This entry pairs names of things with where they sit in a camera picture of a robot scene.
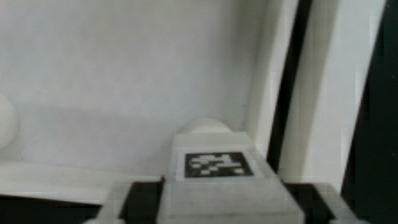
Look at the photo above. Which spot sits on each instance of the white square tabletop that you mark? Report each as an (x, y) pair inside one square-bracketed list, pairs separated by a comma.
[(117, 68)]

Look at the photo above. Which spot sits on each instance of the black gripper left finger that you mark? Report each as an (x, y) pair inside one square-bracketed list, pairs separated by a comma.
[(131, 204)]

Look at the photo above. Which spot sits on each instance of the white table leg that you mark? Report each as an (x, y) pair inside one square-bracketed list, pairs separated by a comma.
[(222, 189)]

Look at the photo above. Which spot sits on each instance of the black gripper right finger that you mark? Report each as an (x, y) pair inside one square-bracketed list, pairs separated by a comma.
[(321, 204)]

